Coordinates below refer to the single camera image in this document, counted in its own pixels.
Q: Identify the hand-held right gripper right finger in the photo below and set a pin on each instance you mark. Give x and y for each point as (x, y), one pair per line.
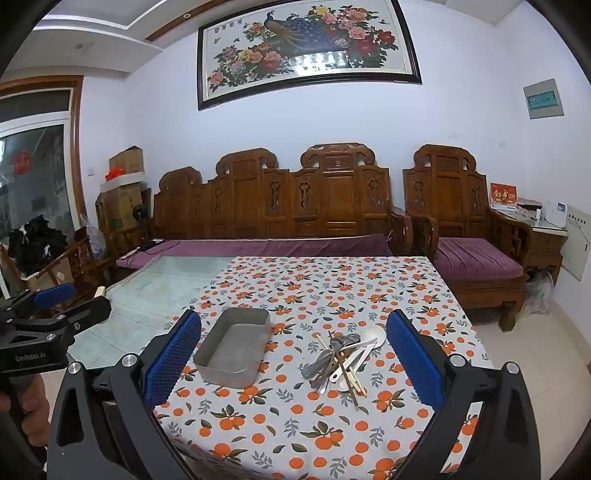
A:
(413, 360)

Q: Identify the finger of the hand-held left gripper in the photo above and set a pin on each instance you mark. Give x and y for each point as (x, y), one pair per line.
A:
(90, 311)
(53, 295)

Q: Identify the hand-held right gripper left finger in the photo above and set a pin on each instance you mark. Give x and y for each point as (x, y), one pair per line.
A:
(173, 355)

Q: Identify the large white spoon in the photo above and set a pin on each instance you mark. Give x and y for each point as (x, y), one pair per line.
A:
(375, 337)

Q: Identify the metal tray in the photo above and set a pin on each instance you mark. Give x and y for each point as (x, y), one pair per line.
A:
(231, 341)

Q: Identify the person's left hand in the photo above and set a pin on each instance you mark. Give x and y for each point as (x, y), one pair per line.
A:
(36, 406)

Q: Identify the wooden chair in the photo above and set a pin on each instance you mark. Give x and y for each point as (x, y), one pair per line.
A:
(83, 258)

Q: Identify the black cloth pile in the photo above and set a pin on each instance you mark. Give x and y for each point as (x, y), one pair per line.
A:
(37, 240)

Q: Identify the crumpled plastic bag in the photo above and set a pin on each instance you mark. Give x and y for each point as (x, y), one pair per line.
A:
(94, 242)

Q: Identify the black charger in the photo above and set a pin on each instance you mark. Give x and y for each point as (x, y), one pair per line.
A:
(150, 244)

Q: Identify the large cardboard box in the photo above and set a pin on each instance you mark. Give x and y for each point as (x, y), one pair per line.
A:
(117, 205)

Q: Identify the small black fan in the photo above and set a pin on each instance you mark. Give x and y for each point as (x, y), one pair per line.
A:
(140, 213)

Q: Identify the glass sliding door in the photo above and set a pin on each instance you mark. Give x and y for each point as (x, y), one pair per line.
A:
(41, 184)

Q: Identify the orange print tablecloth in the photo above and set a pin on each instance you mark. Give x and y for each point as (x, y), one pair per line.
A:
(323, 286)

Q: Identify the purple armchair cushion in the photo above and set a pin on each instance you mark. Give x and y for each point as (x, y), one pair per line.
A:
(471, 258)

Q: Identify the long purple sofa cushion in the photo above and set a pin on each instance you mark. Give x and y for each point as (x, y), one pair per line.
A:
(254, 247)

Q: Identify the red ornament bundle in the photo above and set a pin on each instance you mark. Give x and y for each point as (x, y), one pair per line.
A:
(114, 174)

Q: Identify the white flat box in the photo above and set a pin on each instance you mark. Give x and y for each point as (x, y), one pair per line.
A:
(131, 181)

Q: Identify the red door ornament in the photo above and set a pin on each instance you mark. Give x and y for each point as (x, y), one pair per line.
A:
(21, 162)

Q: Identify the clear plastic bag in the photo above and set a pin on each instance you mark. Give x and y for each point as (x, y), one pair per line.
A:
(538, 293)

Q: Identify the small cardboard box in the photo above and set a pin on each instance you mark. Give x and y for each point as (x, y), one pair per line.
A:
(127, 161)

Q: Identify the carved wooden armchair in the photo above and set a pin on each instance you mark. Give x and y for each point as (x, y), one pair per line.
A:
(443, 194)

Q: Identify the wooden side table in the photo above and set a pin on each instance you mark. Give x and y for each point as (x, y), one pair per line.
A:
(545, 249)

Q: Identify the red desk calendar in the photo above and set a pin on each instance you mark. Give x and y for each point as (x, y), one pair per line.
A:
(503, 196)

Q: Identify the carved wooden sofa bench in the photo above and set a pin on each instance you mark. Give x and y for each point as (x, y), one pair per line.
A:
(277, 198)

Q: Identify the pale flat box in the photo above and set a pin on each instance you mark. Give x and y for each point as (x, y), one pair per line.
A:
(528, 204)

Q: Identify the white router box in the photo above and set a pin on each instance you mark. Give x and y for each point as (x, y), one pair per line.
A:
(559, 214)

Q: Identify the framed peacock flower painting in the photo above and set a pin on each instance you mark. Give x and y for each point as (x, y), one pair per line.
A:
(300, 46)

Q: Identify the white wall cabinet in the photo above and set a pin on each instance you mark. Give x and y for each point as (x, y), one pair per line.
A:
(577, 244)

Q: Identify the grey wall electrical panel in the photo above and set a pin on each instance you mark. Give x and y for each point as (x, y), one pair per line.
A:
(542, 99)

